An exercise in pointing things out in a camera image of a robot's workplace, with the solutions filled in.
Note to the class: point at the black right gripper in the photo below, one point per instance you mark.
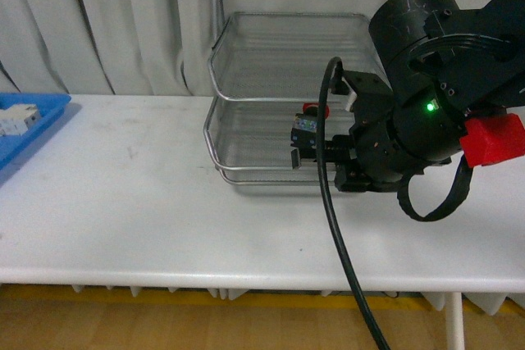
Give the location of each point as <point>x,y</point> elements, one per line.
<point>389,142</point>

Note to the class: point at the red emergency stop button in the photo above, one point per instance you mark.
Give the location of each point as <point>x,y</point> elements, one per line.
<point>304,128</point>

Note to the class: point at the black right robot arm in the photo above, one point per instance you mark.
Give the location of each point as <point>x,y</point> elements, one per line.
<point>451,75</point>

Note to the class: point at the red plastic block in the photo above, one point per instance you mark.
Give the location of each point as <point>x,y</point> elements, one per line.
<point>493,139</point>

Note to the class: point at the white table leg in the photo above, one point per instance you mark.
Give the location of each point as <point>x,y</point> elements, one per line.
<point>454,328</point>

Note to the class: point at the blue plastic tray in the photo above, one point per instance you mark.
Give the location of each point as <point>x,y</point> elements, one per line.
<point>55,110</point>

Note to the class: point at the white curtain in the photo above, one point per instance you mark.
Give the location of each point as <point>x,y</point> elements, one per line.
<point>147,47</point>

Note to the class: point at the white circuit breaker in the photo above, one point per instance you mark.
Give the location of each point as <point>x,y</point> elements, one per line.
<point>19,119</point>

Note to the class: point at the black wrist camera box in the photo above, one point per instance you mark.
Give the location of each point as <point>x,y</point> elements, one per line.
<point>362,92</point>

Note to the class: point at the silver wire mesh rack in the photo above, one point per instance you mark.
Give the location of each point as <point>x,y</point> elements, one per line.
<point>264,66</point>

